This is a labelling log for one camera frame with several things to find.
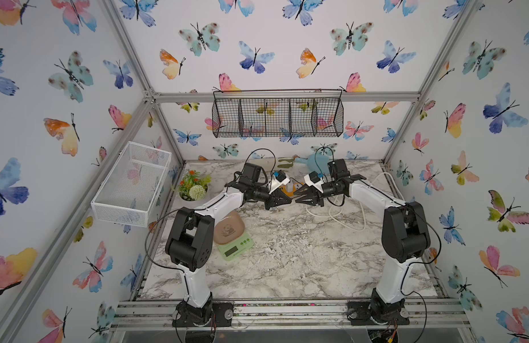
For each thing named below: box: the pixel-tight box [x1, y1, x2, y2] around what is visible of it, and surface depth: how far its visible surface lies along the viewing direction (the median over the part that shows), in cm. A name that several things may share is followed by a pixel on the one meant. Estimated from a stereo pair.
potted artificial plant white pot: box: [178, 169, 213, 208], surface depth 92 cm
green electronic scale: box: [215, 230, 255, 261], surface depth 89 cm
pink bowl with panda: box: [214, 210, 246, 245], surface depth 92 cm
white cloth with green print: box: [276, 154, 301, 169], surface depth 121 cm
